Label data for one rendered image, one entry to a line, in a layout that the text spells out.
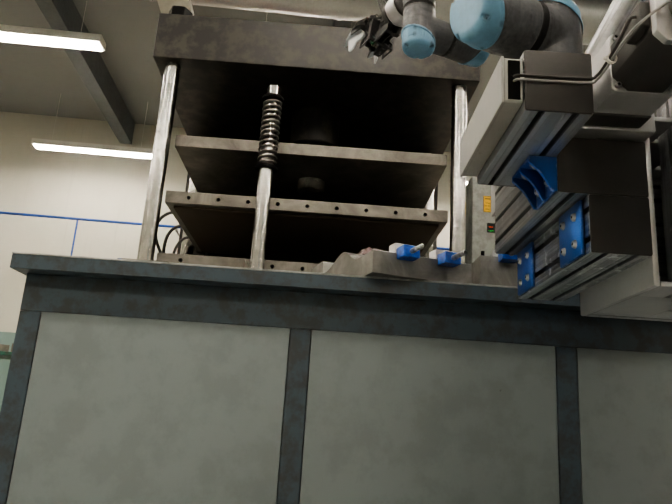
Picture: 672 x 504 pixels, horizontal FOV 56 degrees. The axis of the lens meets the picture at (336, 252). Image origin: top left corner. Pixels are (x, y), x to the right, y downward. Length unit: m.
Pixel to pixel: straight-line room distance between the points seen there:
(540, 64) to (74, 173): 8.64
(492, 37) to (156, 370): 1.01
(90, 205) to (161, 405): 7.65
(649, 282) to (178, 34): 2.13
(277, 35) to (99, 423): 1.70
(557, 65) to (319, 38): 1.84
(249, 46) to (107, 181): 6.65
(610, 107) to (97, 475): 1.26
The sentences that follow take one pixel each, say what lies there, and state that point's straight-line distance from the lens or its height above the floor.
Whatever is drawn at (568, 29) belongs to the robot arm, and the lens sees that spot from 1.31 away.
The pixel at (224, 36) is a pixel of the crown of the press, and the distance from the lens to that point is 2.69.
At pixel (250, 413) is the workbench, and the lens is 1.50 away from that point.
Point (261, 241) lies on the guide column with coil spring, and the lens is 2.38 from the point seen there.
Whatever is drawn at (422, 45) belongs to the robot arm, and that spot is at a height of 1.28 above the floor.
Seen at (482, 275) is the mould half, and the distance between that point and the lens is 1.61.
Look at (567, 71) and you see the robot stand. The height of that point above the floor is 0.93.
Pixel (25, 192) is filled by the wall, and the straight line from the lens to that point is 9.43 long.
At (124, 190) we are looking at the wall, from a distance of 9.05.
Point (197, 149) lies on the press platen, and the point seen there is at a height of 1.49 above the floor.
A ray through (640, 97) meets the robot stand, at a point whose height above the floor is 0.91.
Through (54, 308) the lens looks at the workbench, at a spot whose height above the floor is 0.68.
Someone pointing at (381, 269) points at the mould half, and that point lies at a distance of 1.46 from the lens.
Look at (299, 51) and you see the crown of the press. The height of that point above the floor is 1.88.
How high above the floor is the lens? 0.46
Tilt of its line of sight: 15 degrees up
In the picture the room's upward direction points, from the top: 4 degrees clockwise
